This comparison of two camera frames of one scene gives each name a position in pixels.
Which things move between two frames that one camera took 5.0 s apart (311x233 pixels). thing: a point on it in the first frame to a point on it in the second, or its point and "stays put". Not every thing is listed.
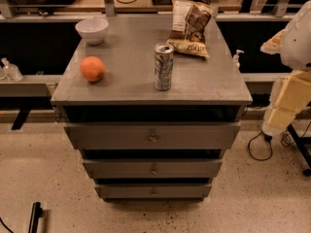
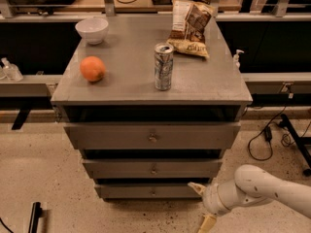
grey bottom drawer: (153, 190) stays put
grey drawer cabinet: (152, 102) stays put
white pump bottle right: (235, 61) stays put
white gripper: (297, 46) to (210, 198)
